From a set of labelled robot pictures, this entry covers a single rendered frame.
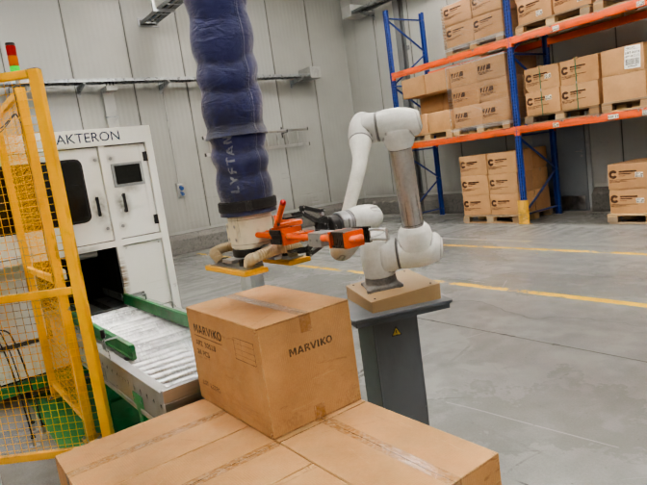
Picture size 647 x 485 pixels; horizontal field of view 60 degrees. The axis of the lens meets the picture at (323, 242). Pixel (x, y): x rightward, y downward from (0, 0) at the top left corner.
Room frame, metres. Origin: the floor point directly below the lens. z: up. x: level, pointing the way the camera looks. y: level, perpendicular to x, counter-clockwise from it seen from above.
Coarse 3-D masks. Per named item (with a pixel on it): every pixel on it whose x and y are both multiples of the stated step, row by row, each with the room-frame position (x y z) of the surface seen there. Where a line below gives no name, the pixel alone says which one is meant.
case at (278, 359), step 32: (256, 288) 2.49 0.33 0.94; (192, 320) 2.27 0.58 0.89; (224, 320) 2.02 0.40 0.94; (256, 320) 1.93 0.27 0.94; (288, 320) 1.90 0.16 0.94; (320, 320) 1.98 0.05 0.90; (224, 352) 2.05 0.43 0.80; (256, 352) 1.85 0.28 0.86; (288, 352) 1.89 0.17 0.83; (320, 352) 1.96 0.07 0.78; (352, 352) 2.05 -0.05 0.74; (224, 384) 2.09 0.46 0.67; (256, 384) 1.88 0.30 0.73; (288, 384) 1.88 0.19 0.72; (320, 384) 1.95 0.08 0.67; (352, 384) 2.04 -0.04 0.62; (256, 416) 1.91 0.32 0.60; (288, 416) 1.86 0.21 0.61; (320, 416) 1.94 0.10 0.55
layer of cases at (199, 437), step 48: (144, 432) 2.03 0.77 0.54; (192, 432) 1.98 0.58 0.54; (240, 432) 1.92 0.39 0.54; (336, 432) 1.82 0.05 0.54; (384, 432) 1.77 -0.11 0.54; (432, 432) 1.73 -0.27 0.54; (96, 480) 1.72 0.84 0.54; (144, 480) 1.68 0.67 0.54; (192, 480) 1.64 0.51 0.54; (240, 480) 1.60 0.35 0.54; (288, 480) 1.56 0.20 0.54; (336, 480) 1.53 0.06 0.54; (384, 480) 1.49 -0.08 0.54; (432, 480) 1.46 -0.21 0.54; (480, 480) 1.50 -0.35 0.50
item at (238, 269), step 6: (222, 258) 2.18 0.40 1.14; (216, 264) 2.21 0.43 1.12; (222, 264) 2.18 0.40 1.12; (228, 264) 2.16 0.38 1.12; (234, 264) 2.14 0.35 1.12; (240, 264) 2.06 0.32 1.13; (210, 270) 2.20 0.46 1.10; (216, 270) 2.15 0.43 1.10; (222, 270) 2.10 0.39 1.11; (228, 270) 2.06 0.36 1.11; (234, 270) 2.03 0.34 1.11; (240, 270) 2.01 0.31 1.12; (246, 270) 1.99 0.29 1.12; (252, 270) 1.98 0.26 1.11; (258, 270) 2.00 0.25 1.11; (264, 270) 2.01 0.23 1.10; (246, 276) 1.97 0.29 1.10
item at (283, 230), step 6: (270, 228) 1.99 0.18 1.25; (276, 228) 2.00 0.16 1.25; (282, 228) 2.01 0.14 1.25; (288, 228) 1.94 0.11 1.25; (294, 228) 1.95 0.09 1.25; (300, 228) 1.97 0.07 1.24; (270, 234) 1.97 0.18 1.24; (276, 234) 1.94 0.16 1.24; (282, 234) 1.92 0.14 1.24; (276, 240) 1.94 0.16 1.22; (282, 240) 1.92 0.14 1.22; (288, 240) 1.93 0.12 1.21; (294, 240) 1.95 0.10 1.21
